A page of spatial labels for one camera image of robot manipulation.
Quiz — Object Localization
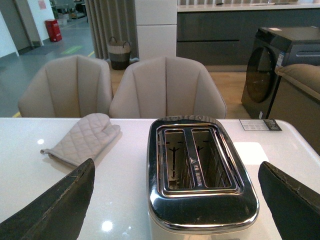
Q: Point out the beige chair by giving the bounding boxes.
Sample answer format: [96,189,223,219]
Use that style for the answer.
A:
[109,56,227,119]
[18,55,114,118]

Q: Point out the beige chair right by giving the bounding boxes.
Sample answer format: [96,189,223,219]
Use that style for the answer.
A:
[109,56,227,119]

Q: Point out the black white label card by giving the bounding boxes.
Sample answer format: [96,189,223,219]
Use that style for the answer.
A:
[239,119,282,131]

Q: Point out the beige chair left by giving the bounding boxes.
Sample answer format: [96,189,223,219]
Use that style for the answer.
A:
[18,55,114,118]

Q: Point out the red cabinet box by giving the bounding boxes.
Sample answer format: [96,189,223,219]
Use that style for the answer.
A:
[45,19,62,42]

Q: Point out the dark grey washing machine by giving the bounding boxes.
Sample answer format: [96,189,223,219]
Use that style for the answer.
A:
[241,26,320,120]

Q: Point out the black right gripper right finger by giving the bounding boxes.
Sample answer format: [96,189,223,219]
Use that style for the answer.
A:
[258,161,320,240]

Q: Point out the beige curtain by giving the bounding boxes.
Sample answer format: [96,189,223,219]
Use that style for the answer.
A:
[85,0,139,59]

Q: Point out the woven laundry basket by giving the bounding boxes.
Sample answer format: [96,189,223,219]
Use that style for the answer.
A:
[107,36,131,70]

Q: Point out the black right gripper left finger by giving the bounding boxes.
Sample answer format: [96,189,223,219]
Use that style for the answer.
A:
[0,158,96,240]

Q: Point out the dark grey kitchen counter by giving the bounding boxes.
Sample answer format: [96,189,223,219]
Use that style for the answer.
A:
[176,3,320,66]

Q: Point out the cream chrome two-slot toaster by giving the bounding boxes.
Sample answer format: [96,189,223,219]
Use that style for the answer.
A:
[146,115,260,240]

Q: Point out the beige quilted oven mitt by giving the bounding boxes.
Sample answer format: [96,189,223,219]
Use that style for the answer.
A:
[40,113,121,166]

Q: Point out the white cabinet column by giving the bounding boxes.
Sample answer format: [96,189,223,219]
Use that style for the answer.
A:
[134,0,178,61]

